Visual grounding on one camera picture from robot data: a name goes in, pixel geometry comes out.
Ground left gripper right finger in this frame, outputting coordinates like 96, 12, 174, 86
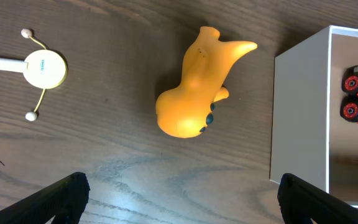
277, 173, 358, 224

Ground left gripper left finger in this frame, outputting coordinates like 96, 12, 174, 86
0, 172, 90, 224

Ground white cardboard box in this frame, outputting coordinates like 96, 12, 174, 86
270, 26, 358, 208

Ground orange rubber dinosaur toy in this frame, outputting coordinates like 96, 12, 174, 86
155, 26, 257, 138

